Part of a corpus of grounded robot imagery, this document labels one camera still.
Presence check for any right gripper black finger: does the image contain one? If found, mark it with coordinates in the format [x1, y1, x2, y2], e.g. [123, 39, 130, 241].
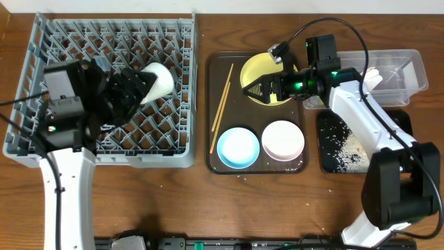
[243, 88, 280, 104]
[243, 74, 280, 94]

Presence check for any white paper cup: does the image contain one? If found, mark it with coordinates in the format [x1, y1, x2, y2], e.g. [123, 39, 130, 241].
[141, 62, 174, 105]

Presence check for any pink bowl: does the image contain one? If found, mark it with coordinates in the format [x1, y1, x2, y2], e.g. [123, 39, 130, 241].
[262, 120, 305, 162]

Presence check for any white tissue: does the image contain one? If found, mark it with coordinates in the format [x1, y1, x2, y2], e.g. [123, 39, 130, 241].
[364, 67, 383, 91]

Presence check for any light blue bowl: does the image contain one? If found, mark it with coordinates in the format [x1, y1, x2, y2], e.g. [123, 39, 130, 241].
[216, 127, 260, 169]

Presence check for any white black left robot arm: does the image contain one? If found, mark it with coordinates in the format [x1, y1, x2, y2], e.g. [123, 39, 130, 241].
[34, 58, 174, 249]

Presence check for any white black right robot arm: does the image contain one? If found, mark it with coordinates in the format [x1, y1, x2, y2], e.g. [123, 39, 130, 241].
[243, 35, 443, 249]

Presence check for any spilled rice food waste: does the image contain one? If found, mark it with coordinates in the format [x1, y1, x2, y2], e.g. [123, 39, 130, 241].
[318, 117, 374, 173]

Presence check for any yellow round plate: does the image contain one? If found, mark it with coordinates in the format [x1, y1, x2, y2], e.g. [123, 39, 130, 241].
[240, 53, 291, 106]

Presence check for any dark brown serving tray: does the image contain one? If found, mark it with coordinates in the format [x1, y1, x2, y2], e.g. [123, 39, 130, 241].
[205, 51, 309, 175]

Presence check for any wooden chopstick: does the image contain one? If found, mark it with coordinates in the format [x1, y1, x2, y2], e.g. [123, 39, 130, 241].
[211, 63, 234, 132]
[210, 82, 231, 154]

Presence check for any black rectangular bin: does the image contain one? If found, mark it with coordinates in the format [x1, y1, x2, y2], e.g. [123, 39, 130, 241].
[316, 109, 413, 174]

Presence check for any grey plastic dish rack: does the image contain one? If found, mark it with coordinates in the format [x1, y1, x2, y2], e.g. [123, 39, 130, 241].
[10, 14, 198, 168]

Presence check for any clear plastic container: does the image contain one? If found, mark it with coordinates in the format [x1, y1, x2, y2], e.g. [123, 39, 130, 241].
[302, 49, 429, 110]

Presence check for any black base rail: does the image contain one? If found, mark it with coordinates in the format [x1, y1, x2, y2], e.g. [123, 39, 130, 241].
[95, 231, 348, 250]

